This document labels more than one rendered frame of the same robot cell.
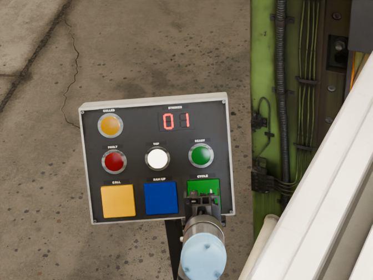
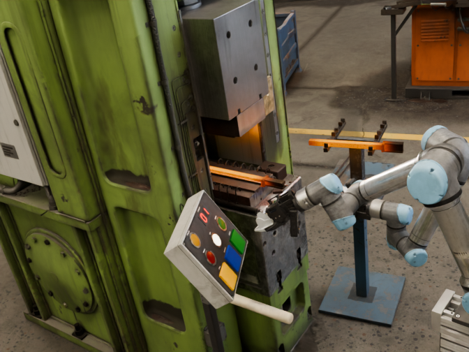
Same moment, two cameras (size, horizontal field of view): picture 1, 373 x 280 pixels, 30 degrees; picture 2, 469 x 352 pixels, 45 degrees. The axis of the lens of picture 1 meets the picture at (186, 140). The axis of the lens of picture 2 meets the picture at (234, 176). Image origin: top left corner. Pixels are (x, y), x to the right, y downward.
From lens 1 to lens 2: 184 cm
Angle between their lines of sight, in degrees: 63
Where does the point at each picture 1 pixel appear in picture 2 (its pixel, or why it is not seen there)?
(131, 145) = (206, 242)
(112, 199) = (227, 276)
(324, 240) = not seen: outside the picture
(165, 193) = (232, 253)
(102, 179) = (216, 272)
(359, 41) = (232, 112)
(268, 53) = (175, 173)
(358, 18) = (229, 100)
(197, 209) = (292, 194)
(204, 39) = not seen: outside the picture
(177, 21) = not seen: outside the picture
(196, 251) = (333, 177)
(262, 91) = (179, 201)
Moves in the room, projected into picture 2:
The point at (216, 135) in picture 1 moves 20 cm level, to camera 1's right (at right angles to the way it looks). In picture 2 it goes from (216, 209) to (222, 182)
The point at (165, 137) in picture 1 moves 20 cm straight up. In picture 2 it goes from (209, 227) to (199, 178)
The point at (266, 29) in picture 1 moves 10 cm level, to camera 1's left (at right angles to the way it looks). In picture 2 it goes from (171, 158) to (165, 171)
